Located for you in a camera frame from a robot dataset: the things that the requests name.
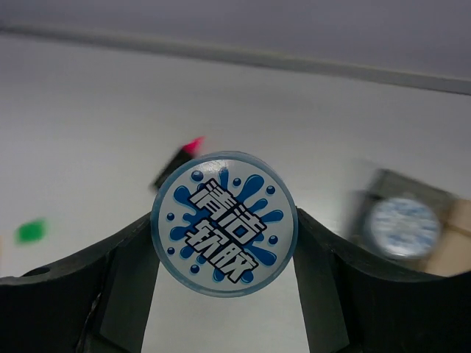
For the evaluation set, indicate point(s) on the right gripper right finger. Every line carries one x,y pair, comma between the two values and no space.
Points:
355,301

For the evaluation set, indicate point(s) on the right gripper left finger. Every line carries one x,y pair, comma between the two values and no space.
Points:
95,300

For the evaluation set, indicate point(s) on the green highlighter cap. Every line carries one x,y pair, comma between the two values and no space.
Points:
31,231

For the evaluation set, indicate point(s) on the blue white round jar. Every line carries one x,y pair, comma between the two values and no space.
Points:
224,224

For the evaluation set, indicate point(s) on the black pink highlighter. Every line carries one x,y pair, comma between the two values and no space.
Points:
185,154

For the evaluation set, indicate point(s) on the dark grey container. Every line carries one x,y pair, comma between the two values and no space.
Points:
388,184

